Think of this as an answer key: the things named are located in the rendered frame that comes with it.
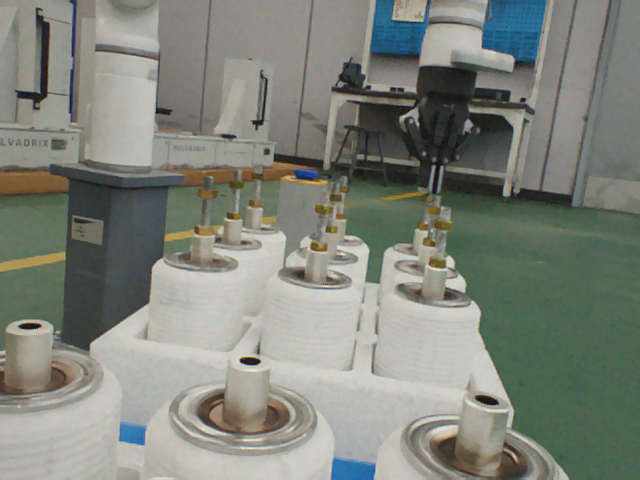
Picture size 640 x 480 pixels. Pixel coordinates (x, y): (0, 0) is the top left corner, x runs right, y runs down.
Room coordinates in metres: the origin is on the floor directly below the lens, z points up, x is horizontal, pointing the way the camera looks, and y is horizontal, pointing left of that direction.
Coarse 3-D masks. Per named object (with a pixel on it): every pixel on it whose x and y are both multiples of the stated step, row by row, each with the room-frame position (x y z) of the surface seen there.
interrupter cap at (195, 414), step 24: (216, 384) 0.32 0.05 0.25; (192, 408) 0.29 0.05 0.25; (216, 408) 0.30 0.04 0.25; (288, 408) 0.30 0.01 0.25; (312, 408) 0.30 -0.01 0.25; (192, 432) 0.26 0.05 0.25; (216, 432) 0.27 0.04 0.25; (240, 432) 0.27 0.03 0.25; (264, 432) 0.28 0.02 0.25; (288, 432) 0.28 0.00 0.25; (312, 432) 0.28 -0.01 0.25
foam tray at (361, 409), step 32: (128, 320) 0.61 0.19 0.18; (256, 320) 0.66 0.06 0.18; (96, 352) 0.54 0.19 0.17; (128, 352) 0.54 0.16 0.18; (160, 352) 0.54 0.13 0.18; (192, 352) 0.55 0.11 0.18; (224, 352) 0.55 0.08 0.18; (256, 352) 0.60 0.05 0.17; (480, 352) 0.64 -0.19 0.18; (128, 384) 0.54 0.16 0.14; (160, 384) 0.53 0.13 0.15; (192, 384) 0.53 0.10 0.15; (288, 384) 0.52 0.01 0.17; (320, 384) 0.52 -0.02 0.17; (352, 384) 0.52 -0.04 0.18; (384, 384) 0.52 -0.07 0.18; (416, 384) 0.53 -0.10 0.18; (480, 384) 0.55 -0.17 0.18; (128, 416) 0.54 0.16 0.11; (352, 416) 0.52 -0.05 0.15; (384, 416) 0.51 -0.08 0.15; (416, 416) 0.51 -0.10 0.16; (512, 416) 0.51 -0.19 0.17; (352, 448) 0.52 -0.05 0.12
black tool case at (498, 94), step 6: (474, 90) 5.07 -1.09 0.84; (480, 90) 5.05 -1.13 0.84; (486, 90) 5.04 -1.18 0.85; (492, 90) 5.03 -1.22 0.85; (498, 90) 5.02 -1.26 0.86; (504, 90) 5.01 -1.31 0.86; (474, 96) 5.06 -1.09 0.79; (480, 96) 5.04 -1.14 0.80; (486, 96) 5.03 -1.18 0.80; (492, 96) 5.03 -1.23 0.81; (498, 96) 5.01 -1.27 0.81; (504, 96) 5.01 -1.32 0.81
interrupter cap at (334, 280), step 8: (280, 272) 0.59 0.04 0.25; (288, 272) 0.60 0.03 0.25; (296, 272) 0.61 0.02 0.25; (304, 272) 0.62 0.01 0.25; (328, 272) 0.62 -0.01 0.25; (336, 272) 0.63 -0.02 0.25; (288, 280) 0.57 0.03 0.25; (296, 280) 0.58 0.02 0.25; (304, 280) 0.58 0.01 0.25; (328, 280) 0.60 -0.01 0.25; (336, 280) 0.60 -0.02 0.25; (344, 280) 0.60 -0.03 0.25; (312, 288) 0.56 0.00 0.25; (320, 288) 0.56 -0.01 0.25; (328, 288) 0.56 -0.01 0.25; (336, 288) 0.57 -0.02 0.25; (344, 288) 0.58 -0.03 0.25
